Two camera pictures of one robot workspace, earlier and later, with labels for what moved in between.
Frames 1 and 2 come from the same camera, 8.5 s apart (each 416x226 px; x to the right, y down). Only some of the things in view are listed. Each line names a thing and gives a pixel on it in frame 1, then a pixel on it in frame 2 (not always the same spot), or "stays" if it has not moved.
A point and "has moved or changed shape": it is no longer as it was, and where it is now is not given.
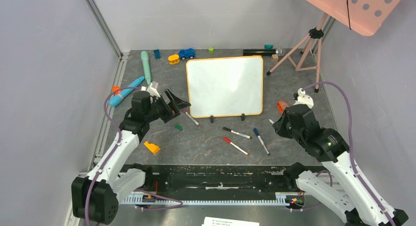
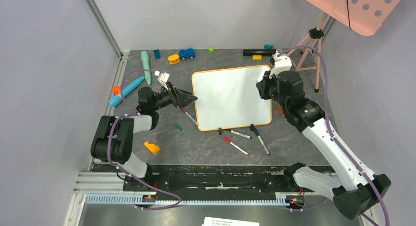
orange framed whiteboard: (225, 87) has moved or changed shape
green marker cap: (179, 127) stays
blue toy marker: (114, 100) stays
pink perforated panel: (363, 12) stays
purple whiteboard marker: (188, 114) stays
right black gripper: (281, 125) -> (263, 89)
